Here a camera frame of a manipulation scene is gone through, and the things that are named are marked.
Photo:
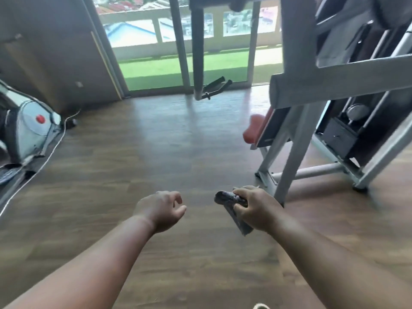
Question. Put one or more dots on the person's left hand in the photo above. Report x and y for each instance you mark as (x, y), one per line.
(161, 209)

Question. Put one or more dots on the person's right hand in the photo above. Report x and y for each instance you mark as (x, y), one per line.
(257, 211)

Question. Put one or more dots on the person's right thumb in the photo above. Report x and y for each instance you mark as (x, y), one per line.
(238, 209)

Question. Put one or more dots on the person's left thumb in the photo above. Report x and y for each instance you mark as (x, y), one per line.
(179, 213)

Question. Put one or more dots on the dark grey cleaning cloth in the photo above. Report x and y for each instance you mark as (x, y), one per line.
(232, 207)

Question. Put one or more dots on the person's left forearm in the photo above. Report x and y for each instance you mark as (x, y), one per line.
(87, 263)

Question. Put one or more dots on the person's right forearm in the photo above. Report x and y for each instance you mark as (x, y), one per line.
(331, 270)

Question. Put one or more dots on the red padded machine seat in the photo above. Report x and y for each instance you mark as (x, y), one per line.
(254, 132)

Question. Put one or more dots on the person's white shoe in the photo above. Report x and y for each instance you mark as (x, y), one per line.
(261, 306)

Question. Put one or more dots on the black weight stack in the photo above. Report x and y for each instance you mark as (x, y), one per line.
(339, 138)

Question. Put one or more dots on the green artificial grass mat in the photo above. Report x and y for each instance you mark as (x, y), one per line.
(193, 69)

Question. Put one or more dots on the grey elliptical trainer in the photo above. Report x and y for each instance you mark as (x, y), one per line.
(22, 135)

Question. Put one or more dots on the grey weight machine frame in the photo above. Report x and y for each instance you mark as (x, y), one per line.
(325, 90)

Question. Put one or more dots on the grey vertical machine post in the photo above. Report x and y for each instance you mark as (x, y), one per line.
(197, 48)

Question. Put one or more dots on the sliding glass door frame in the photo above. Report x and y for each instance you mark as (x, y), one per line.
(180, 44)

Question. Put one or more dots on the balcony railing wall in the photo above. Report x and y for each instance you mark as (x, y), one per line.
(190, 28)

